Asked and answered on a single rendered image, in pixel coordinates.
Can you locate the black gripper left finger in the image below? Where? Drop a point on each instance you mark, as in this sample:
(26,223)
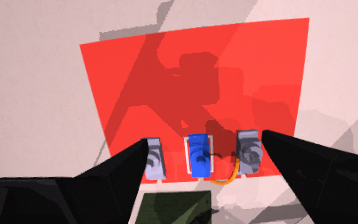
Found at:
(104,194)

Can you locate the red flat panel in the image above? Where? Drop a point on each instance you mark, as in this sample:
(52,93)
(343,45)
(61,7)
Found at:
(230,81)

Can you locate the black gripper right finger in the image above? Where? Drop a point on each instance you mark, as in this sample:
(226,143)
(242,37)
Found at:
(324,179)

